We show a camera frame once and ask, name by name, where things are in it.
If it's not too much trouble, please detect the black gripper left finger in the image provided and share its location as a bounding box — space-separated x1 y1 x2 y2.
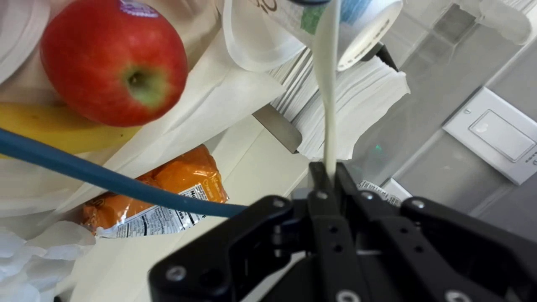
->
148 160 337 302

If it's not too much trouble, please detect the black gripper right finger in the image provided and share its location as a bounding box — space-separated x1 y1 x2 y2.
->
331 162 537 302

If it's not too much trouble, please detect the white plastic spoon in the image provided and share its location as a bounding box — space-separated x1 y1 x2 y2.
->
309 0 344 180

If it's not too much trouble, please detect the orange snack bag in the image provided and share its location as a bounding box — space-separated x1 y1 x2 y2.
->
72 142 230 239

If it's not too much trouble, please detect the metal napkin dispenser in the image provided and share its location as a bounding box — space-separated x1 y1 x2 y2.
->
250 46 413 164

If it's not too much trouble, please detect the yellow banana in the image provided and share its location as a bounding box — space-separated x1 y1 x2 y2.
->
0 100 141 155

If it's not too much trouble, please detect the red apple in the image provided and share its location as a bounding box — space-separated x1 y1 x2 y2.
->
39 0 190 128

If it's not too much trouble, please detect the white light switch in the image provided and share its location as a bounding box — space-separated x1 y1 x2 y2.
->
443 85 537 185

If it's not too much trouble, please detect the blue cable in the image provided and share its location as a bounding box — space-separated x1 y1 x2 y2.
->
0 125 248 219

